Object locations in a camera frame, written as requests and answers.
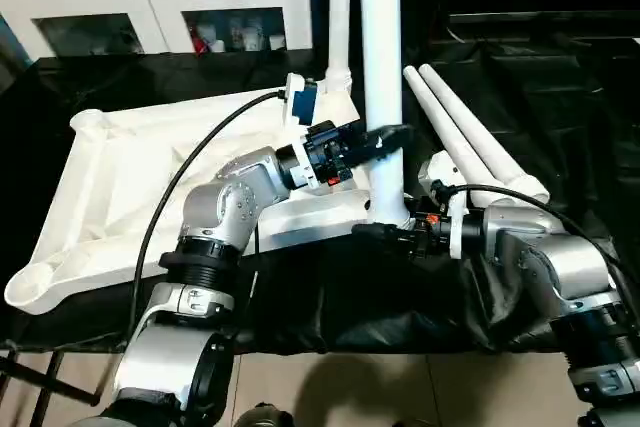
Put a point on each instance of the white plastic table leg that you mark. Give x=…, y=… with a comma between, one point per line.
x=380, y=27
x=445, y=127
x=480, y=127
x=340, y=17

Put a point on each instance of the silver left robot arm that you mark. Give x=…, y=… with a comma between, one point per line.
x=240, y=192

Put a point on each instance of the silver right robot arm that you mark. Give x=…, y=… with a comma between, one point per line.
x=560, y=257

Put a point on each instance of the black work mat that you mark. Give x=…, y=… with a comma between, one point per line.
x=570, y=107

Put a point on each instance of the black flat screen panel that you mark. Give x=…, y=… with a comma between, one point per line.
x=545, y=17

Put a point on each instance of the grey left robot leg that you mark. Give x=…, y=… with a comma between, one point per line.
x=268, y=416

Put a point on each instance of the white glass-door cabinet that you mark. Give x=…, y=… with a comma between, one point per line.
x=100, y=2

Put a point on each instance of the black metal floor frame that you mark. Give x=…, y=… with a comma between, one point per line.
x=30, y=377

